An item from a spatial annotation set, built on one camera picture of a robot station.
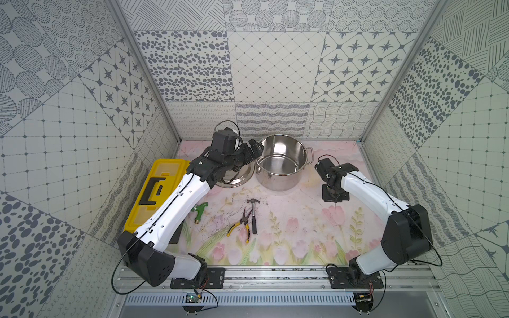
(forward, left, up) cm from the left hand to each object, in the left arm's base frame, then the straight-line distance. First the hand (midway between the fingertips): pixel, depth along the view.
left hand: (256, 147), depth 72 cm
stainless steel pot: (+18, -12, -33) cm, 39 cm away
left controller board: (-43, +23, -36) cm, 61 cm away
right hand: (-8, -34, -24) cm, 43 cm away
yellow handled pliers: (-14, +6, -33) cm, 37 cm away
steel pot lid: (+7, +12, -32) cm, 35 cm away
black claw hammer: (-12, +2, -34) cm, 37 cm away
